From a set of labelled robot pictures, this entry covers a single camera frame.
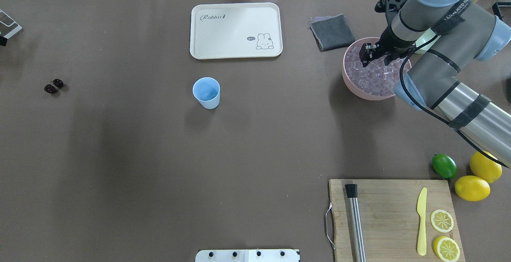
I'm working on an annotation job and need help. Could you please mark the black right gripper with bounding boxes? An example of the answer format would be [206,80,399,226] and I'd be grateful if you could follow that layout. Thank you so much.
[359,26,415,67]

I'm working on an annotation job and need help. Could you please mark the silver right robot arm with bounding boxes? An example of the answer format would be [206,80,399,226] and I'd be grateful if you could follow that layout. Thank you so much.
[359,0,511,167]

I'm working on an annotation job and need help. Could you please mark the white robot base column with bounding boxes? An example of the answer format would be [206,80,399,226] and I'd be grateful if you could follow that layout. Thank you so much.
[195,249,301,262]

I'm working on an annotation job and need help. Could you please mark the clear ice cubes pile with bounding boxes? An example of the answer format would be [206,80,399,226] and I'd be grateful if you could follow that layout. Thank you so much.
[346,45,408,96]

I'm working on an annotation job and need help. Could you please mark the light blue plastic cup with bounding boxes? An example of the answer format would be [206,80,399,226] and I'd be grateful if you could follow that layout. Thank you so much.
[193,77,220,109]

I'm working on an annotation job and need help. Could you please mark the pink bowl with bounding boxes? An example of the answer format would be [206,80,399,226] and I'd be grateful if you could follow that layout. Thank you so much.
[342,37,413,101]

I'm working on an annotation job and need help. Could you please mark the grey folded cloth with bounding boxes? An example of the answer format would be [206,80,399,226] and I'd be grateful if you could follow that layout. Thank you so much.
[309,13,355,52]

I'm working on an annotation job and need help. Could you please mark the green ceramic bowl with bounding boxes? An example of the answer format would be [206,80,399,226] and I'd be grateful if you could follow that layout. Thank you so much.
[412,28,440,55]

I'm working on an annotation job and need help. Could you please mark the green lime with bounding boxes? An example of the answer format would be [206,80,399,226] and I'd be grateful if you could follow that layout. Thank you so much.
[432,153,458,179]

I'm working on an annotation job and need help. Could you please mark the steel muddler black tip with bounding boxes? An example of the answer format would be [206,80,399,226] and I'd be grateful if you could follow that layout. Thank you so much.
[345,183,367,262]

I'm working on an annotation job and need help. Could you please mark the yellow plastic knife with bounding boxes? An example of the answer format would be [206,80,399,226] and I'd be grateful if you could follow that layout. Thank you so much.
[416,187,428,256]

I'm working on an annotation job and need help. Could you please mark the yellow lemon far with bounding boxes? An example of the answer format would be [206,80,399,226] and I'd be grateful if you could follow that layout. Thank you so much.
[469,152,503,184]

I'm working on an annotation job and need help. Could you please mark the yellow lemon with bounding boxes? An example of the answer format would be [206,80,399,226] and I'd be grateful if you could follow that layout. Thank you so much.
[454,175,491,202]
[469,152,503,184]

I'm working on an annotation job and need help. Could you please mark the yellow lemon near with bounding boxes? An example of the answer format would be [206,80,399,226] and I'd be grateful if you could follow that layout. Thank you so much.
[454,175,491,202]

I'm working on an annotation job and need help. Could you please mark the cream rabbit tray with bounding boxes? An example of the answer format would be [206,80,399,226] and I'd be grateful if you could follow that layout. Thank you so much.
[189,2,283,60]

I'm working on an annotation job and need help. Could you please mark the wooden cutting board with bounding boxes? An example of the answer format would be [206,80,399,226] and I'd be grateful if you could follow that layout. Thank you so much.
[328,179,462,262]

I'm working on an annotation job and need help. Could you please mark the lemon slice upper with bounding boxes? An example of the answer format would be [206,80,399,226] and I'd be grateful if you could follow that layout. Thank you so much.
[430,209,454,233]

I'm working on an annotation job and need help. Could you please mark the lemon half lower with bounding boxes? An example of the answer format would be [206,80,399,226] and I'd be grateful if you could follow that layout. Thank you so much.
[433,236,461,262]

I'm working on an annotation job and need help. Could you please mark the dark cherry right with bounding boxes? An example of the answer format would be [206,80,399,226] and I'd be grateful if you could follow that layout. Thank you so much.
[52,79,65,89]

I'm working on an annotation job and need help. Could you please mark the dark cherry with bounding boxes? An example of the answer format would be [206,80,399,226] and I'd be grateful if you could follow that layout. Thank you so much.
[52,79,65,89]
[44,84,59,94]

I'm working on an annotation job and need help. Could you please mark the dark cherry left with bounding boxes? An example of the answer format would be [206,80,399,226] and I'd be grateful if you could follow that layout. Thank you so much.
[44,84,59,94]

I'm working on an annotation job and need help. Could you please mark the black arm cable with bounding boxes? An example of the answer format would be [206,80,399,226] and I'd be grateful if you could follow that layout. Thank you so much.
[402,34,511,169]

